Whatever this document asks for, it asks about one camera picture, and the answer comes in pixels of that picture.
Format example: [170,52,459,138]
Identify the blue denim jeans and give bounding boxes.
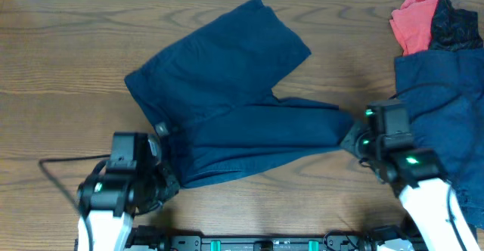
[394,49,483,228]

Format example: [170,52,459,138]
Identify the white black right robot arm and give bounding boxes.
[340,122,479,250]

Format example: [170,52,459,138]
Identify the navy blue shorts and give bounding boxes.
[125,0,353,188]

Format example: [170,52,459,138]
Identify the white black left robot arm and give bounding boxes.
[75,160,180,251]

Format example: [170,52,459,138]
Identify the red cloth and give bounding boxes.
[389,0,440,56]

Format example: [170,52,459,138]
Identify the black patterned garment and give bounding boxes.
[417,0,483,51]

